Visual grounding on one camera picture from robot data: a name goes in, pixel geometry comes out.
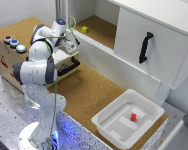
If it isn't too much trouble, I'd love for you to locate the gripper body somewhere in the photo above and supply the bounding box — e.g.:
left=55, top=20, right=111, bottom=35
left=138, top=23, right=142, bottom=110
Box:
left=64, top=38, right=79, bottom=54

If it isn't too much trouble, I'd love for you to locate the wooden drawer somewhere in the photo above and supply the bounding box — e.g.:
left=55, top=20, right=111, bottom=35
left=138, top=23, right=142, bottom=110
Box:
left=51, top=49, right=82, bottom=81

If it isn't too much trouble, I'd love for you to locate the yellow block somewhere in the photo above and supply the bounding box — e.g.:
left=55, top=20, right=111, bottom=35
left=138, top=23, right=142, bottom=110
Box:
left=81, top=26, right=89, bottom=34

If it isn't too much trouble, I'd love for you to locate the white cabinet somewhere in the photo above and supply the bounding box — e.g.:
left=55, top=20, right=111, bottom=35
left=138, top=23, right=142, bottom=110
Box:
left=55, top=0, right=188, bottom=108

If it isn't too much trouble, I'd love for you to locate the green button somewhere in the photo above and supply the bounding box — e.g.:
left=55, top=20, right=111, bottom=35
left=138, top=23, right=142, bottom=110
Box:
left=15, top=43, right=28, bottom=55

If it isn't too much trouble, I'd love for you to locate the blue button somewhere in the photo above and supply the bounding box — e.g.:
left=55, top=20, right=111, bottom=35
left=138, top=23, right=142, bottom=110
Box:
left=9, top=38, right=20, bottom=49

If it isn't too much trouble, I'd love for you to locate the red button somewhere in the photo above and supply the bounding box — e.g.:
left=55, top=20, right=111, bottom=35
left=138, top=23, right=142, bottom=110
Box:
left=3, top=34, right=14, bottom=45

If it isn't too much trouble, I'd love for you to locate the white plastic box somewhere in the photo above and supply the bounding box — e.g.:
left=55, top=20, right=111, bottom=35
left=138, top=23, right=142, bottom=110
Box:
left=90, top=88, right=166, bottom=150

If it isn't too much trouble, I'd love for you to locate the pink block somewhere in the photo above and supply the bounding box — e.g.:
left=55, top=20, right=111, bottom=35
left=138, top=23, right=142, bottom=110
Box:
left=129, top=113, right=139, bottom=122

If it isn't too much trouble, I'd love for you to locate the white sliding door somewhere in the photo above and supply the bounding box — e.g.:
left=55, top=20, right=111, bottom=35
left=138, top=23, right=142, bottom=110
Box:
left=112, top=6, right=188, bottom=90

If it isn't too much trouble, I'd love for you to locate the black drawer handle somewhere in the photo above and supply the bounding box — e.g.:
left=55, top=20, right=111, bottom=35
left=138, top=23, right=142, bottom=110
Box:
left=56, top=56, right=81, bottom=77

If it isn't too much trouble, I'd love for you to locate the green cable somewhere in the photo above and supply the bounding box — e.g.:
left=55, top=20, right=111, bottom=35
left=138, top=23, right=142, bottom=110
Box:
left=43, top=15, right=78, bottom=150

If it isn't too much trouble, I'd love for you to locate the black door handle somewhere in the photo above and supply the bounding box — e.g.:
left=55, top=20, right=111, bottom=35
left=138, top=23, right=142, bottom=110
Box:
left=138, top=31, right=155, bottom=65

